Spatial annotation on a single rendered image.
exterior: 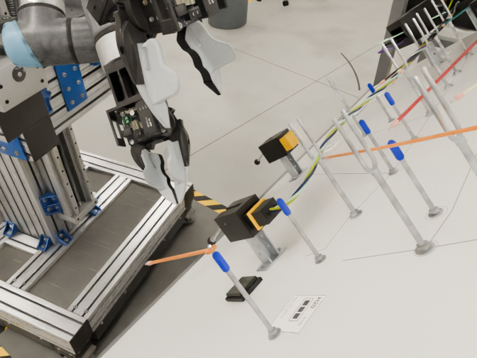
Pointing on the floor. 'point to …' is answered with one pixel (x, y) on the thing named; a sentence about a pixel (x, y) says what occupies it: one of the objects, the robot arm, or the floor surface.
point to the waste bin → (231, 15)
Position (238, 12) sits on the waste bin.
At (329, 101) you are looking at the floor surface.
